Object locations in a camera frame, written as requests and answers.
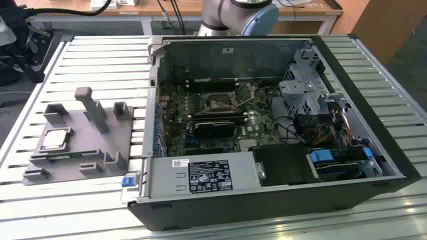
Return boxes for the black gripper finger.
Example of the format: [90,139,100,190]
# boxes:
[19,23,55,84]

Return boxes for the silver square CPU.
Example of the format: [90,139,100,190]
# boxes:
[42,129,71,149]

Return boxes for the black RAM slot row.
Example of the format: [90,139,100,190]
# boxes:
[186,77,242,93]

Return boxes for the black CPU socket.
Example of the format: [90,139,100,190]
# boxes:
[204,92,239,114]

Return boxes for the white box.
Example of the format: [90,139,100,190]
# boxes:
[90,0,120,12]

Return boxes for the long wooden desk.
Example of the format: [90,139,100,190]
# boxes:
[14,0,345,36]

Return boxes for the grey parts rack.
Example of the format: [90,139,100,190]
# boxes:
[20,86,136,186]

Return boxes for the green RAM stick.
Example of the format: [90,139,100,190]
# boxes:
[46,152,86,160]

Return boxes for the blue case latch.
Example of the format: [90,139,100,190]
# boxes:
[120,174,140,188]

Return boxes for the black graphics card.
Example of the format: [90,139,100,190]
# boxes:
[192,120,236,140]

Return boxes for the thin metal locking lever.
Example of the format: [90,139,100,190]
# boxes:
[232,83,261,108]

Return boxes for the grey power supply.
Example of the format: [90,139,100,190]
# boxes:
[146,152,262,201]

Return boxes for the green motherboard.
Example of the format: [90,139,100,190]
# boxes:
[155,79,286,159]

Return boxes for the silver chipset heat sink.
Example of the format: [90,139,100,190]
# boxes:
[238,139,262,153]

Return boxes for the papers on desk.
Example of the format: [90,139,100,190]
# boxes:
[279,0,333,8]

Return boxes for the silver drive cage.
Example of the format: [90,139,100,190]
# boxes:
[278,48,331,119]

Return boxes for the black open PC case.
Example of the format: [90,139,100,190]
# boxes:
[126,34,423,232]

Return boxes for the hard disk in blue carrier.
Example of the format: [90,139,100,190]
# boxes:
[307,147,365,182]

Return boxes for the wooden cabinet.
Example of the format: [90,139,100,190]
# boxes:
[350,0,427,66]

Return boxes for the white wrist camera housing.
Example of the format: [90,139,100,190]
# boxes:
[0,14,19,47]

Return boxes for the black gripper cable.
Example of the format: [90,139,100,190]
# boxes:
[31,0,119,17]

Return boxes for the black wire bundle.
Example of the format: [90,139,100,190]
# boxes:
[269,93,314,145]

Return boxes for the orange and yellow wires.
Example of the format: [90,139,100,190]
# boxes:
[315,124,354,146]

